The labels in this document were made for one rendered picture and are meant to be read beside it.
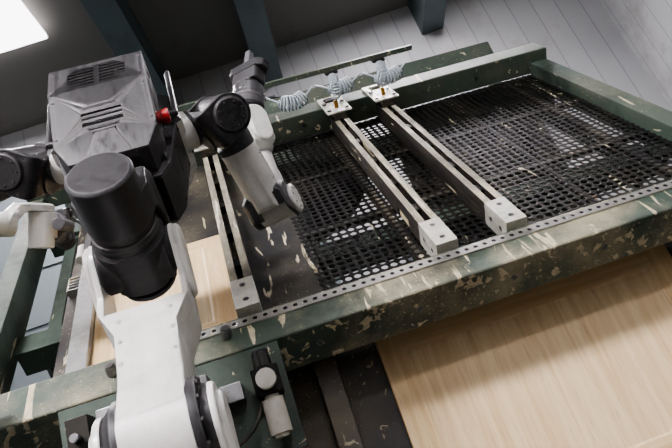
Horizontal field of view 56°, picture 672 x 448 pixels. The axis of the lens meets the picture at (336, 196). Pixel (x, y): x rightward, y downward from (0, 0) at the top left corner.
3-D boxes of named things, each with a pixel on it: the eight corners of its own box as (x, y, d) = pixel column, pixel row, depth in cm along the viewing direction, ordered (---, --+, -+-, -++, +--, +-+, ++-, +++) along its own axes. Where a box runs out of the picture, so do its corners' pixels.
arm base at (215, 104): (262, 131, 145) (241, 85, 141) (213, 156, 140) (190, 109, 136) (238, 131, 158) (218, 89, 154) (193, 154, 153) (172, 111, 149)
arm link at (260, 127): (264, 102, 170) (280, 146, 166) (249, 120, 176) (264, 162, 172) (243, 102, 166) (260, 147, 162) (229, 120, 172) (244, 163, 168)
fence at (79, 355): (70, 388, 151) (63, 376, 149) (96, 212, 233) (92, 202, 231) (91, 382, 152) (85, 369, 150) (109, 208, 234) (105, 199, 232)
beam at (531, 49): (32, 213, 242) (21, 191, 238) (36, 202, 251) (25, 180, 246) (547, 69, 276) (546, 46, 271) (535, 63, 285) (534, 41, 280)
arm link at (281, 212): (280, 153, 171) (304, 217, 165) (247, 169, 172) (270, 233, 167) (266, 142, 161) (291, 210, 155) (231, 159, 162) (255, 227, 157)
